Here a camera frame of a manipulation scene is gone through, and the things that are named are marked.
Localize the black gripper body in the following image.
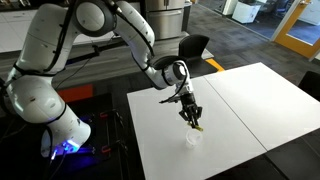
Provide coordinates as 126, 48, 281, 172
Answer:
179, 93, 202, 121

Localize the yellow marker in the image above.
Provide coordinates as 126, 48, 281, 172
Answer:
192, 125, 203, 132

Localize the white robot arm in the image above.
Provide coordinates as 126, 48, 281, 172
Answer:
4, 0, 202, 158

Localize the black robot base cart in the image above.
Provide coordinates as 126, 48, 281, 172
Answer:
0, 92, 134, 180

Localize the clear plastic cup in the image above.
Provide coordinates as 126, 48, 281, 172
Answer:
186, 129, 203, 149

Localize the black chair near table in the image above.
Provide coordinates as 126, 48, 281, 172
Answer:
178, 34, 210, 77

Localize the stainless steel refrigerator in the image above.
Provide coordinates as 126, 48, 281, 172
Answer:
145, 0, 186, 40

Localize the red mat on floor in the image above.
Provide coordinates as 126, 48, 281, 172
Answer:
58, 84, 93, 102

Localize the white cabinet on wheels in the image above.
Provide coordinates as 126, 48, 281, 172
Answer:
232, 2, 260, 24

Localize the black chair at right edge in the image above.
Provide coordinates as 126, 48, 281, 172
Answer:
298, 71, 320, 101

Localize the orange door frame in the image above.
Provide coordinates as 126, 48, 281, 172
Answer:
272, 0, 320, 61

